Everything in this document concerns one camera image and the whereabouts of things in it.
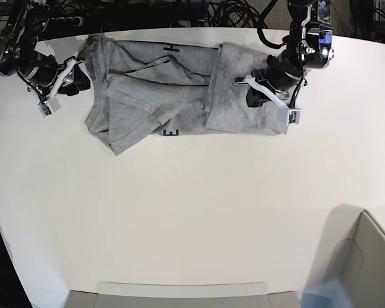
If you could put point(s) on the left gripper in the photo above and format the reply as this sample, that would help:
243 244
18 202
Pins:
279 75

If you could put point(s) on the black power strip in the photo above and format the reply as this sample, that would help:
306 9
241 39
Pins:
69 21

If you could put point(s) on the grey T-shirt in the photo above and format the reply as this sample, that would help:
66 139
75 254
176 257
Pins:
144 88

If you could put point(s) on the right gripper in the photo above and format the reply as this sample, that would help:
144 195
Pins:
43 72

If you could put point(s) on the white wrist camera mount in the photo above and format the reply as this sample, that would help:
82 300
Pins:
285 115
49 104

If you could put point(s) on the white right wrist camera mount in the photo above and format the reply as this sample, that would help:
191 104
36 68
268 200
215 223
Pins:
49 104

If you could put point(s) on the grey bin right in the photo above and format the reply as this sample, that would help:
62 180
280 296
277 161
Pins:
349 267

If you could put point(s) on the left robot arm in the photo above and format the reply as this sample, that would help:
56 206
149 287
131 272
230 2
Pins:
308 46

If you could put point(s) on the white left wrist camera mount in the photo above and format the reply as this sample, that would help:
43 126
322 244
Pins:
285 115

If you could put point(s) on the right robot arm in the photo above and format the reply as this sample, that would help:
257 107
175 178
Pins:
18 55

